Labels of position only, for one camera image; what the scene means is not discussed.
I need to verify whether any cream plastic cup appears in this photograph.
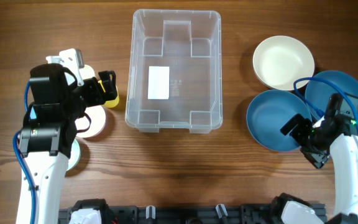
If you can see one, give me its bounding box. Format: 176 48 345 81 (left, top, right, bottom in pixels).
79 65 95 80

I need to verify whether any yellow plastic cup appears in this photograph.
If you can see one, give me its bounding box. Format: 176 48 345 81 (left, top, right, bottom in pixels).
104 93 119 108

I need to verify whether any blue bowl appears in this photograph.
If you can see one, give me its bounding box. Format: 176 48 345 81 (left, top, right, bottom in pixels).
305 70 358 112
246 90 312 152

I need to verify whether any cream white bowl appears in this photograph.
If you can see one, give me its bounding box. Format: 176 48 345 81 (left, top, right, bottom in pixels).
252 35 315 91

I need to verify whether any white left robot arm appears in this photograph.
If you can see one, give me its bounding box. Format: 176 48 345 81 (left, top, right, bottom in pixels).
12 63 118 223

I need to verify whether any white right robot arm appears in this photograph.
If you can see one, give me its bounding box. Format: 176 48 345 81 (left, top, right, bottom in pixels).
280 93 358 223

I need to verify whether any pink plastic cup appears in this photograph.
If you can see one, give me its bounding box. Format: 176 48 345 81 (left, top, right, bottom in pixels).
75 106 106 138

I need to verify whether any white label in bin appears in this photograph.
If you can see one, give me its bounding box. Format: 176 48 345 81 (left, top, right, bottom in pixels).
148 66 170 100

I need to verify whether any mint green plastic cup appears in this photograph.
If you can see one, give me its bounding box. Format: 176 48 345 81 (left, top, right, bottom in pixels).
67 139 81 171

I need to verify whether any clear plastic storage bin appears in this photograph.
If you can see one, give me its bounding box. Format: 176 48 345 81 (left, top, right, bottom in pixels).
125 9 223 134

